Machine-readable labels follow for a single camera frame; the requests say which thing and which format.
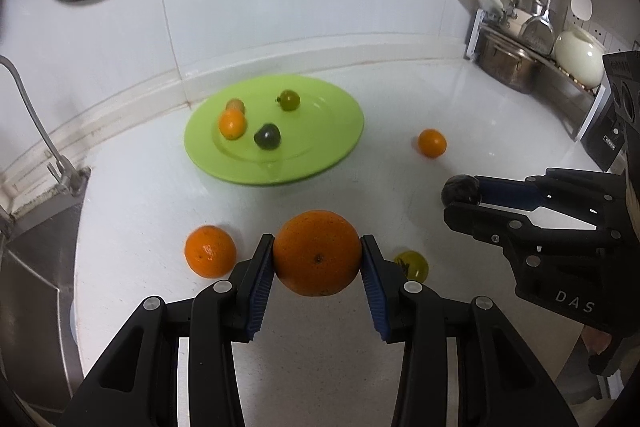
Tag green plate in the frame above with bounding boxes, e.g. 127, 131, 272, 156
183, 75, 364, 185

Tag small orange kumquat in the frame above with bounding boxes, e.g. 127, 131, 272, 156
416, 129, 448, 159
218, 108, 247, 141

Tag green tomato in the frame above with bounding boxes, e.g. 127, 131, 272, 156
394, 251, 430, 283
277, 90, 300, 112

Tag dish rack shelf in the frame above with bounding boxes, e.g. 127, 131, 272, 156
465, 9, 610, 141

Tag stainless steel sink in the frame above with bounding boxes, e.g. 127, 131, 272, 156
1, 194, 84, 421

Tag large orange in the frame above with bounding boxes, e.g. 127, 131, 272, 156
273, 210, 361, 297
183, 225, 238, 279

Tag thin gooseneck faucet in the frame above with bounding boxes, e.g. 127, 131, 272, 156
0, 55, 90, 196

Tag dark plum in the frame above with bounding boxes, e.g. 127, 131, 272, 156
440, 174, 482, 207
254, 122, 281, 150

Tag white ceramic pot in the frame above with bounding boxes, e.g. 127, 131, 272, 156
553, 25, 605, 89

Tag stainless steel pot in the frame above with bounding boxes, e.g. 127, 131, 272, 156
476, 28, 541, 94

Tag metal spatula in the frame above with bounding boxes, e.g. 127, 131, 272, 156
520, 0, 555, 55

